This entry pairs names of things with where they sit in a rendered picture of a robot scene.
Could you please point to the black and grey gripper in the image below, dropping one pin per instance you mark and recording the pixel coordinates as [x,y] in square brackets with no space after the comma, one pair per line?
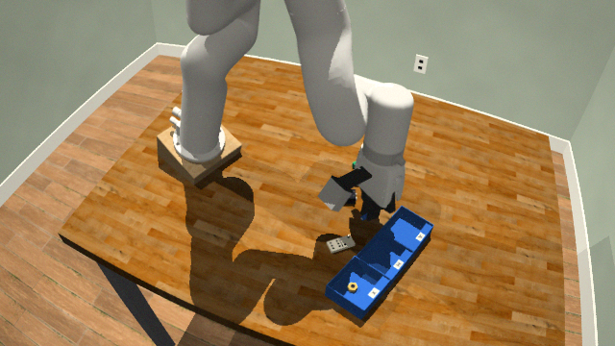
[386,181]

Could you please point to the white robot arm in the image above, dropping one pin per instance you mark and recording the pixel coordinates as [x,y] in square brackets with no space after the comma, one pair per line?
[324,40]

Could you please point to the white domino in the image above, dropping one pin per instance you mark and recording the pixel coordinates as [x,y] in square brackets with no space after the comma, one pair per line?
[341,243]

